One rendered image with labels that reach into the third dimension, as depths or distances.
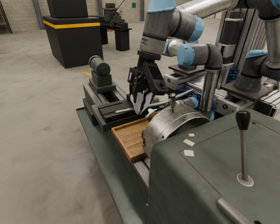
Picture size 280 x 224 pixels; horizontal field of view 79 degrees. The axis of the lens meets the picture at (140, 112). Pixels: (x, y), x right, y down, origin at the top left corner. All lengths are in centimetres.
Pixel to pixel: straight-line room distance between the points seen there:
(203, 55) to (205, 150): 59
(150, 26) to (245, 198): 49
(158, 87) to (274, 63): 72
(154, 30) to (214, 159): 40
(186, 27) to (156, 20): 10
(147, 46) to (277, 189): 49
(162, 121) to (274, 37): 59
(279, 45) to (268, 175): 62
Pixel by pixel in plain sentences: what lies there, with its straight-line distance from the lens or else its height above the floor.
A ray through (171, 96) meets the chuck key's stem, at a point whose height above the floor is 132.
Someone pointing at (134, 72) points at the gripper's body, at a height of 142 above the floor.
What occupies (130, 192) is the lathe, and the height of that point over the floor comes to 54.
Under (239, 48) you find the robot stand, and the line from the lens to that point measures 142.
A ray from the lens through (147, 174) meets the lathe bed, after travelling 94.
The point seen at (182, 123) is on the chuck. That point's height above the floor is 123.
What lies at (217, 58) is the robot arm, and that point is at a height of 136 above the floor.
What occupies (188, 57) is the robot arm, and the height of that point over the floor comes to 137.
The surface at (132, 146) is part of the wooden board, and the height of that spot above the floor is 89.
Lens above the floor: 162
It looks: 33 degrees down
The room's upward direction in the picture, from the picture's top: straight up
